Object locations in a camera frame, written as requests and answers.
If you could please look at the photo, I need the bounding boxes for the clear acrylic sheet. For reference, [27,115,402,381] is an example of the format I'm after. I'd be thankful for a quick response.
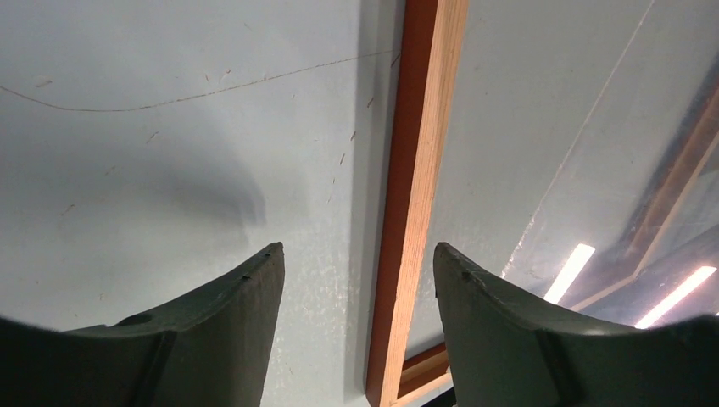
[404,0,719,355]

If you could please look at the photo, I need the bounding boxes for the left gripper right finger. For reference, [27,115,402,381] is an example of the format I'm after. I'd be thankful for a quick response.
[433,243,718,406]

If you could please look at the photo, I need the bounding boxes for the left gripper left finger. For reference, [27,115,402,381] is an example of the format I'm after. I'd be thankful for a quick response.
[1,243,285,406]

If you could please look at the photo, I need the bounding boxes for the wooden picture frame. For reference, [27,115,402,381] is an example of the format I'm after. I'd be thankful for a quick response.
[365,0,719,407]

